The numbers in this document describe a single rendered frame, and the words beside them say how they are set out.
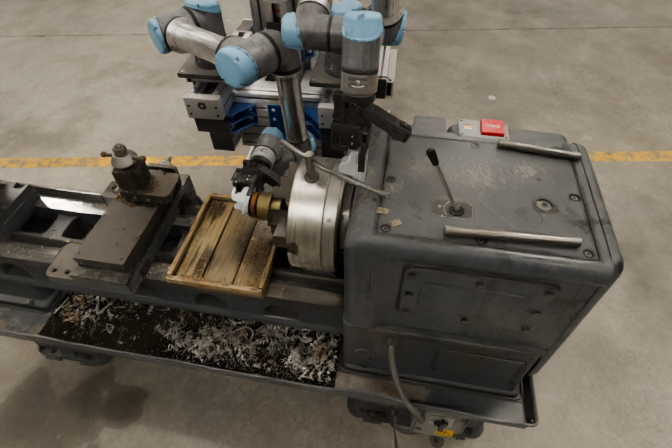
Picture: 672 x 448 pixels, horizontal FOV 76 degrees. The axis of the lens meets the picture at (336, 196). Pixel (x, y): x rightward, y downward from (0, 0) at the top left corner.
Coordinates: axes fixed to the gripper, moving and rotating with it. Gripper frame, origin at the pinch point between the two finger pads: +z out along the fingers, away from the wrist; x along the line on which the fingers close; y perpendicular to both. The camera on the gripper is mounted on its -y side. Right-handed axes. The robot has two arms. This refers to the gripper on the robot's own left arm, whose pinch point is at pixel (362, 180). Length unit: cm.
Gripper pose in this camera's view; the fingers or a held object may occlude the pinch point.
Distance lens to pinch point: 98.4
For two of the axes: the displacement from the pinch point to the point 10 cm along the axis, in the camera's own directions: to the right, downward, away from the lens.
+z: -0.3, 8.8, 4.8
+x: -1.7, 4.6, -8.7
